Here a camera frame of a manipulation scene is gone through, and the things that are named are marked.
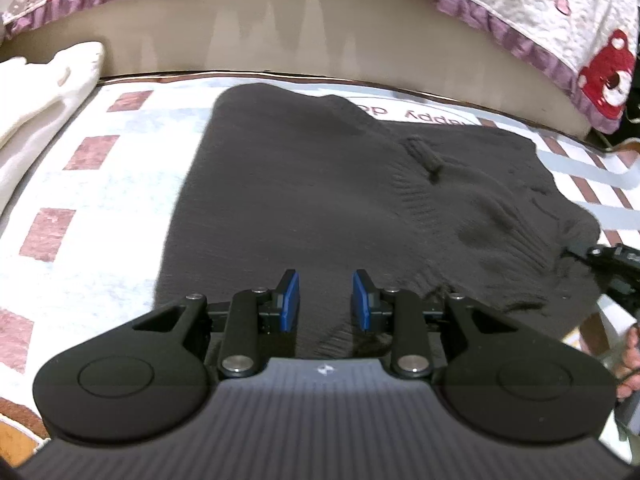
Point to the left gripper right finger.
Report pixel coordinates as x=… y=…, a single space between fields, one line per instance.
x=402 y=315

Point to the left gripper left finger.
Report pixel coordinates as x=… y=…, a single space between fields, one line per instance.
x=256 y=325

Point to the dark brown knit sweater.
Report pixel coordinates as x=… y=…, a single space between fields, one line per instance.
x=314 y=183

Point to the person's right hand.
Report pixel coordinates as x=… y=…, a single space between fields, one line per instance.
x=627 y=368

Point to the white pink checked mat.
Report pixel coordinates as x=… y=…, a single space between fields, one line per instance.
x=82 y=236

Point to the folded white garment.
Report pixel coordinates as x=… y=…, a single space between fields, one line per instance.
x=36 y=102

